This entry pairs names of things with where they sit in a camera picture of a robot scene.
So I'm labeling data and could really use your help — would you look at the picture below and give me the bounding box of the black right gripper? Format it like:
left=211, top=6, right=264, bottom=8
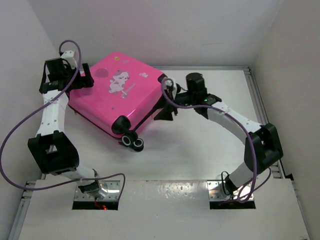
left=153, top=87, right=196, bottom=120

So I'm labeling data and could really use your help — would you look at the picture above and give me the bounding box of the pink hard-shell suitcase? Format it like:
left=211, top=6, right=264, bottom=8
left=68, top=52, right=168, bottom=152

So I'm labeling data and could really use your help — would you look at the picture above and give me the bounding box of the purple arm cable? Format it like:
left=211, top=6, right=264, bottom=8
left=0, top=39, right=126, bottom=192
left=161, top=77, right=272, bottom=203

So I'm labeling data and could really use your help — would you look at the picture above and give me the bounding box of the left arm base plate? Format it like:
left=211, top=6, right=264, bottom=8
left=74, top=180, right=121, bottom=202

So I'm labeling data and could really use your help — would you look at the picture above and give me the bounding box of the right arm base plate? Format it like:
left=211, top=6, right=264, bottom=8
left=206, top=180, right=252, bottom=202

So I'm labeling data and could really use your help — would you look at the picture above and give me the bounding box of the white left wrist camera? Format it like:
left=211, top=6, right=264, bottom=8
left=60, top=50, right=78, bottom=69

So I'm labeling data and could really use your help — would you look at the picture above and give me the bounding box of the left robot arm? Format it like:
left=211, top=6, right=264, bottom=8
left=27, top=56, right=106, bottom=200

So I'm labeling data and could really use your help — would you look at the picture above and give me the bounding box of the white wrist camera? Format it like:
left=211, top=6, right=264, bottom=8
left=60, top=50, right=78, bottom=69
left=164, top=78, right=181, bottom=97

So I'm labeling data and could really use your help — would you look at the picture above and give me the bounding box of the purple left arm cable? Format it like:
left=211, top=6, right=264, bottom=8
left=0, top=39, right=126, bottom=192

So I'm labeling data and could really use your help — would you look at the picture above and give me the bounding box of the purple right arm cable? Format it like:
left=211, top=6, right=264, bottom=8
left=161, top=77, right=272, bottom=203

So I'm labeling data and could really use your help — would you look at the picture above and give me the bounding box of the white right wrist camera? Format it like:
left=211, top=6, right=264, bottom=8
left=164, top=78, right=181, bottom=97

